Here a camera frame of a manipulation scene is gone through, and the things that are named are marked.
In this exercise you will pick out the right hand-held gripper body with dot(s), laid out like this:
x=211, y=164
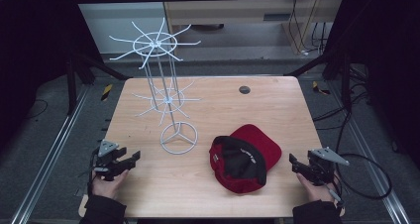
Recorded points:
x=322, y=168

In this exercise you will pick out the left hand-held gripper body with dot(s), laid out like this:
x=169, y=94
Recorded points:
x=107, y=159

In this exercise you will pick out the red baseball cap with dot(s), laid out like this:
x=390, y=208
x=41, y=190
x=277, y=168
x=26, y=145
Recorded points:
x=245, y=159

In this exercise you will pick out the person's right hand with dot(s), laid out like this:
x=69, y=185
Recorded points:
x=317, y=190

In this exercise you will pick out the person's left hand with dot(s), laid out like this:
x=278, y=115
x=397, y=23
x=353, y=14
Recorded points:
x=107, y=184

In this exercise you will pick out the black metal stand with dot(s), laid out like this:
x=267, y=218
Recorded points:
x=82, y=72
x=333, y=75

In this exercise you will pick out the wooden cabinet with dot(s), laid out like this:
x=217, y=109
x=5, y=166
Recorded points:
x=237, y=9

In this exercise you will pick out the aluminium floor rail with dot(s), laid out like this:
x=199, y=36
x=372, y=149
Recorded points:
x=49, y=158
x=369, y=151

